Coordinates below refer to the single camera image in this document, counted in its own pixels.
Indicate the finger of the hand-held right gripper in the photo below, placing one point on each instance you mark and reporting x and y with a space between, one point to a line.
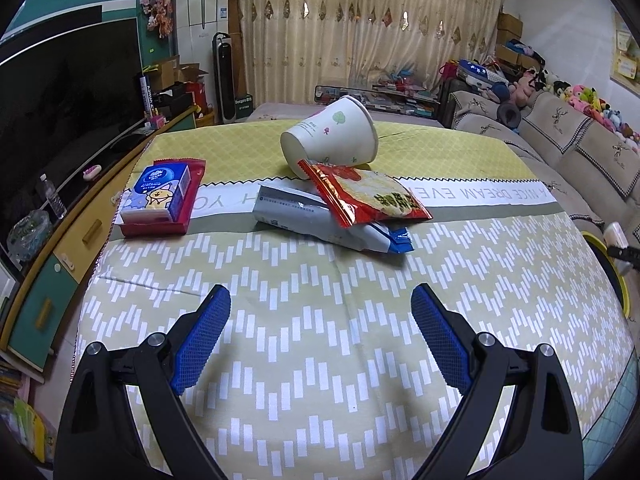
625 254

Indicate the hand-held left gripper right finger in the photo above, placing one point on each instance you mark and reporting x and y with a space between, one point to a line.
440 345

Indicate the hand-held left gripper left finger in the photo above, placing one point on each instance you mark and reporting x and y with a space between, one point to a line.
200 345

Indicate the small white wrapper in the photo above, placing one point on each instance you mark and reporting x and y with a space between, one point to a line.
614 235

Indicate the white grey long packet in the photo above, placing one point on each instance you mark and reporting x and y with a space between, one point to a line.
300 215

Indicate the red snack packet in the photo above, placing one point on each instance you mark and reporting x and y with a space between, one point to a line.
365 195

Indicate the printed white paper cup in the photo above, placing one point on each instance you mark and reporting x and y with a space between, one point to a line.
335 135

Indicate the blue wrapper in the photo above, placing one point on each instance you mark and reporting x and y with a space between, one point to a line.
400 242

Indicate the beige sofa with covers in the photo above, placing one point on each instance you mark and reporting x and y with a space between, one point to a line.
565 160

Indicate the yellow patterned tablecloth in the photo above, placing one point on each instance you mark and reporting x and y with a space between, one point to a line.
325 310

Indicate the red packaging tray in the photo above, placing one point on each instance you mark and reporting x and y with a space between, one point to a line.
150 228

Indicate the pile of plush toys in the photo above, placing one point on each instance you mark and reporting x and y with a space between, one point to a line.
590 105

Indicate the blue white tissue pack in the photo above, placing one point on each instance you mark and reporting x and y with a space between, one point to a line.
160 192

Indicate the yellow green television cabinet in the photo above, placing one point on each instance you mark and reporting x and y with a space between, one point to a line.
60 270

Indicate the teal grid table mat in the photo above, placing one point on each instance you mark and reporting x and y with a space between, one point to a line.
610 425

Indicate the dark neck pillow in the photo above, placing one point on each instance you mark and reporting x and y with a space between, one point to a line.
510 112

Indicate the pile of colourful books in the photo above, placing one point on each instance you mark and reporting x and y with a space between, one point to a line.
25 420

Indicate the small pink white object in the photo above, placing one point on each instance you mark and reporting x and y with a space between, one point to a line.
92 172

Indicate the glass ashtray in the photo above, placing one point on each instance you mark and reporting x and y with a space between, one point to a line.
27 235

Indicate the clear water bottle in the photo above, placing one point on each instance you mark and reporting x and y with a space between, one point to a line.
52 200

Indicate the yellow basket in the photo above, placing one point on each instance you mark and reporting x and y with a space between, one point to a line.
205 117

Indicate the blue white star bag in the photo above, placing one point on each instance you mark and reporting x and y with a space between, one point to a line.
477 70

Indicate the small black appliance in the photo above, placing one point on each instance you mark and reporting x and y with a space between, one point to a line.
243 106

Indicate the stack of cardboard boxes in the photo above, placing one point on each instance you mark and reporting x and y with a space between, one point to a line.
510 35

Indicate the black tower fan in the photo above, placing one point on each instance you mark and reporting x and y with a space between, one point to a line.
223 75

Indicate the black flat television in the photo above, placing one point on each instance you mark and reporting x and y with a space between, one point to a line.
60 110

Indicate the open cardboard box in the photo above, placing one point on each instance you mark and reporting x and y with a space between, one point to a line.
172 72

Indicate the beige patterned curtain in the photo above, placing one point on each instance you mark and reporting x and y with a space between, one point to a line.
350 35

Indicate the white standing air conditioner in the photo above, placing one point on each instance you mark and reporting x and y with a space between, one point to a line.
200 10

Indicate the wall picture board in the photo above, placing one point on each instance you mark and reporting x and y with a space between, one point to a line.
627 50

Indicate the artificial flower wall decoration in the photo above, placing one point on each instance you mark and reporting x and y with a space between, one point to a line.
157 5

